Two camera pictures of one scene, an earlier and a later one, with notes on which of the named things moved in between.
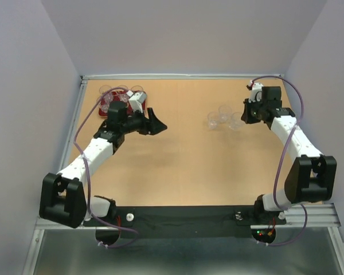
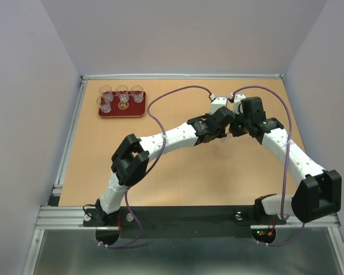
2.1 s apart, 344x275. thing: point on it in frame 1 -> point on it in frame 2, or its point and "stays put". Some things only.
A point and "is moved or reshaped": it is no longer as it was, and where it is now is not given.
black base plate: [176, 222] stays put
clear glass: [137, 89] stays put
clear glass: [108, 97] stays put
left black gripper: [147, 126] -> [221, 134]
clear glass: [121, 90] stays put
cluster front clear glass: [237, 123] is moved or reshaped
